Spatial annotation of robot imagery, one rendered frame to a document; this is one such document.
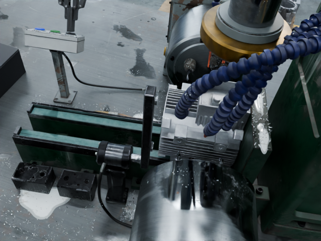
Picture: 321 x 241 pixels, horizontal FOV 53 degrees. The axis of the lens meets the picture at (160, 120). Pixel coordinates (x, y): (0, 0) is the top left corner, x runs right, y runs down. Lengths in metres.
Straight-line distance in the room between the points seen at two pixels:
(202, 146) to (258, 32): 0.32
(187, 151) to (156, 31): 0.88
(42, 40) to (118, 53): 0.44
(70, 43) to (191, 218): 0.69
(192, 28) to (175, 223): 0.60
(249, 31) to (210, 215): 0.33
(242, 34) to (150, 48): 0.90
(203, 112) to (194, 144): 0.09
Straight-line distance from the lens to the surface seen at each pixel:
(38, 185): 0.98
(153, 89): 0.61
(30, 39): 1.10
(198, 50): 0.96
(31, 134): 1.00
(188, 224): 0.56
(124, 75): 1.32
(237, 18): 0.63
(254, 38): 0.62
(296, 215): 0.90
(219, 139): 0.78
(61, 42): 1.06
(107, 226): 0.94
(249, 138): 0.74
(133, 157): 0.78
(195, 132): 0.79
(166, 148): 0.81
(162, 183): 0.62
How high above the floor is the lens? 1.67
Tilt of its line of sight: 49 degrees down
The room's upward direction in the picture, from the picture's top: 7 degrees clockwise
